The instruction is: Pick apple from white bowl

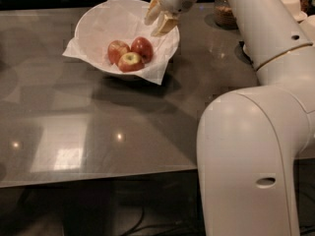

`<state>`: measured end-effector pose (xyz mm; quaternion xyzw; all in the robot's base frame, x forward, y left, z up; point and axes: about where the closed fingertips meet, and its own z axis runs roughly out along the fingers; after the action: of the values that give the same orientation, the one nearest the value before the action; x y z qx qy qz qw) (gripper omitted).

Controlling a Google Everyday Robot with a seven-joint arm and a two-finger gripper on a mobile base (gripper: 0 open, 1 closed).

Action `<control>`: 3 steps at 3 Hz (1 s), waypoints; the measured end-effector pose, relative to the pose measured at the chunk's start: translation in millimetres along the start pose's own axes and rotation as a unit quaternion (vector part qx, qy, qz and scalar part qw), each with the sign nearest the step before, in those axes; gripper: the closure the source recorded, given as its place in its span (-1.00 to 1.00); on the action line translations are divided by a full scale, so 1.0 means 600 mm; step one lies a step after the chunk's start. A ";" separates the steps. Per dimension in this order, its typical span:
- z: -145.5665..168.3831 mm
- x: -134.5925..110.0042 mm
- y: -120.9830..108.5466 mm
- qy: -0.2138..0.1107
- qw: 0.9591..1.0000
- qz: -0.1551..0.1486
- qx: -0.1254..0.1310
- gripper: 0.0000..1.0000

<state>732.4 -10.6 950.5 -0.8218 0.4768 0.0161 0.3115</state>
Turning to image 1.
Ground white paper liner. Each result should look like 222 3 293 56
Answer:
62 0 180 86

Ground black mat under bowls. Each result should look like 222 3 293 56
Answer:
238 41 253 65

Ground rear stack of paper bowls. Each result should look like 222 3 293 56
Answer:
281 0 307 23

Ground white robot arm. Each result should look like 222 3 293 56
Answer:
197 0 315 236

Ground glass jar with grains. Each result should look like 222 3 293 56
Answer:
214 0 237 30

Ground black floor cables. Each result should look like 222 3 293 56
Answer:
119 204 198 236

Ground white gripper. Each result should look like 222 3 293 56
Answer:
144 0 198 36

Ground white bowl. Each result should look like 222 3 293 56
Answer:
74 0 180 82

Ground red yellow apple front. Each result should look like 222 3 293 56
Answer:
118 52 145 73

